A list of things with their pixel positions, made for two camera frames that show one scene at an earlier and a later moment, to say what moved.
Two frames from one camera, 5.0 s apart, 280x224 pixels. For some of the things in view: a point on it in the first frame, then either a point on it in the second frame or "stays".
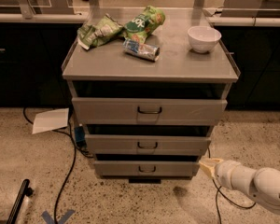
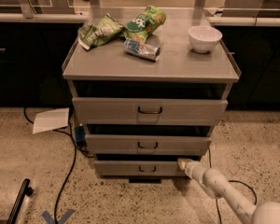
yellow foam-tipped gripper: (224, 173) -> (191, 168)
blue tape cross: (47, 217) stays
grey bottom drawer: (147, 168) stays
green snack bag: (143, 24) stays
